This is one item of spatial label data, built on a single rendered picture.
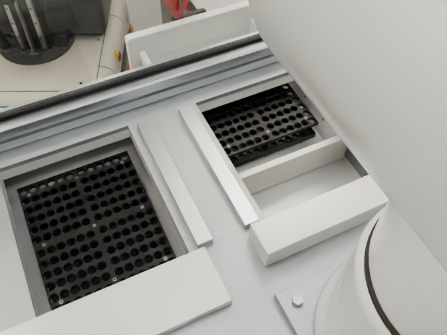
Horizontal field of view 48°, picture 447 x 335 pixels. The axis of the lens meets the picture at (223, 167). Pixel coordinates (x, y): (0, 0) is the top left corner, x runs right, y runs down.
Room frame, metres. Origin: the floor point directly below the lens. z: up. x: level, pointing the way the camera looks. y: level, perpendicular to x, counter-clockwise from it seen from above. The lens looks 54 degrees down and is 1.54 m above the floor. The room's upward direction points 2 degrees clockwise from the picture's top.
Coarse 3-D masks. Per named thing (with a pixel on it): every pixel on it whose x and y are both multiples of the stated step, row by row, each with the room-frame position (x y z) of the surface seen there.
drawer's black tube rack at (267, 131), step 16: (256, 96) 0.65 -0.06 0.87; (272, 96) 0.62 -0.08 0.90; (288, 96) 0.62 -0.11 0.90; (208, 112) 0.58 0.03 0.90; (224, 112) 0.58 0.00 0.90; (240, 112) 0.61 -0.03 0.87; (256, 112) 0.58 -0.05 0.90; (272, 112) 0.58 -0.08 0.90; (288, 112) 0.62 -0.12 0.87; (304, 112) 0.59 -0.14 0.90; (224, 128) 0.54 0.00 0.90; (240, 128) 0.57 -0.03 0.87; (256, 128) 0.55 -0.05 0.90; (272, 128) 0.55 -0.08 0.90; (288, 128) 0.58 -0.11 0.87; (304, 128) 0.55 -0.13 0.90; (224, 144) 0.54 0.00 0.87; (240, 144) 0.51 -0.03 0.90; (256, 144) 0.51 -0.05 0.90; (272, 144) 0.54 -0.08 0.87; (288, 144) 0.54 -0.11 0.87; (240, 160) 0.50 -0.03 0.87
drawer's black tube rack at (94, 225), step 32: (128, 160) 0.47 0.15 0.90; (64, 192) 0.41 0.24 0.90; (96, 192) 0.41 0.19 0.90; (128, 192) 0.41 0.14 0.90; (32, 224) 0.35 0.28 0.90; (64, 224) 0.35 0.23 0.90; (96, 224) 0.35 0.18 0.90; (128, 224) 0.36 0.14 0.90; (160, 224) 0.36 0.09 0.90; (64, 256) 0.32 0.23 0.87; (96, 256) 0.32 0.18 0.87; (128, 256) 0.32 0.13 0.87; (160, 256) 0.32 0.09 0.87; (64, 288) 0.26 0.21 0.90; (96, 288) 0.26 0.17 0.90
